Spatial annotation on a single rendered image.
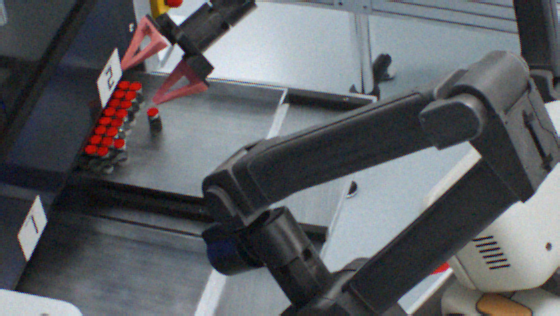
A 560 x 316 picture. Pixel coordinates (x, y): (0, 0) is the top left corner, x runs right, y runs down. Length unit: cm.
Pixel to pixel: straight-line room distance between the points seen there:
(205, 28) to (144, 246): 39
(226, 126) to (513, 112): 109
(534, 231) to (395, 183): 189
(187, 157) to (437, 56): 158
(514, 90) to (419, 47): 248
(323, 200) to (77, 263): 41
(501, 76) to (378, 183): 213
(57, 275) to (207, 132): 39
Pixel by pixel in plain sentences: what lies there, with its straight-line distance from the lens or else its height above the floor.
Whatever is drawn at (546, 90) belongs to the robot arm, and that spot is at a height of 129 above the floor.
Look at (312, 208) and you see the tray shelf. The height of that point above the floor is 88.
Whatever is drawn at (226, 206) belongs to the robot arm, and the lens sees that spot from 142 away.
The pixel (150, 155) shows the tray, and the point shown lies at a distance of 217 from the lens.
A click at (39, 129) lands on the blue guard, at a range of 189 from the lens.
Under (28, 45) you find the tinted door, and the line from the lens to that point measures 184.
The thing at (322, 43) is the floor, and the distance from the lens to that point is 368.
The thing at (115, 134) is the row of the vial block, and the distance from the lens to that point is 215.
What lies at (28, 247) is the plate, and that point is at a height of 101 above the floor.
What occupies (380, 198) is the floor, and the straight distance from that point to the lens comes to 324.
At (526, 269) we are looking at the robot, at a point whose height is 131.
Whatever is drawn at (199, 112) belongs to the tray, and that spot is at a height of 88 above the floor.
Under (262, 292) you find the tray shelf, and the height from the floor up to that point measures 88.
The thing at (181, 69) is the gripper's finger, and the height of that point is 115.
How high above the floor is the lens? 240
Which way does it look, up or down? 45 degrees down
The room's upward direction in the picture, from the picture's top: 7 degrees counter-clockwise
